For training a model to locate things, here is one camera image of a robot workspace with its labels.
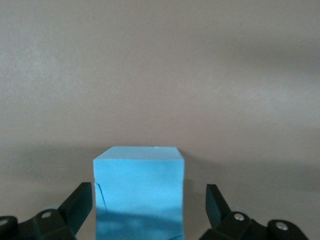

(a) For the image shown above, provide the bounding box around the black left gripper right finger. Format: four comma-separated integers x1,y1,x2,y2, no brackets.
199,183,310,240

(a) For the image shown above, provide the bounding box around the light blue foam block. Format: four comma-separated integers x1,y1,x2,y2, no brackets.
92,145,185,240

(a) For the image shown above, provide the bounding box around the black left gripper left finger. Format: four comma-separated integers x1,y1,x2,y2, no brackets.
0,181,94,240

